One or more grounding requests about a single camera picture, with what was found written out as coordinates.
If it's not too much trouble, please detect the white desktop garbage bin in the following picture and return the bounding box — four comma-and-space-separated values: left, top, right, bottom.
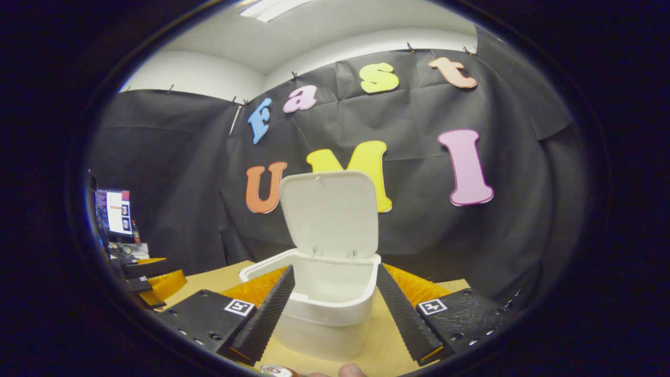
239, 171, 382, 362

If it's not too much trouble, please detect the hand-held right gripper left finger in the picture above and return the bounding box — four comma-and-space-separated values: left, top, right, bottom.
155, 264, 296, 367

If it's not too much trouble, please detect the black backdrop cloth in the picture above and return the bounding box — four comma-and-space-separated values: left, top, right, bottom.
86, 24, 589, 309

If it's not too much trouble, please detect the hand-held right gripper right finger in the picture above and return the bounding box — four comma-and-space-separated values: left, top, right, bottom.
376, 263, 524, 367

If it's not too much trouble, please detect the large ceiling light panel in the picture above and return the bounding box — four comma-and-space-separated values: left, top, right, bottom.
240, 0, 315, 23

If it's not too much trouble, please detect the computer monitor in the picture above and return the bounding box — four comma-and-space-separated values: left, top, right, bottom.
95, 190, 132, 236

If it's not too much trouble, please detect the wooden desktop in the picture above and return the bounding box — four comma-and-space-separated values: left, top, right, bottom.
157, 260, 472, 377

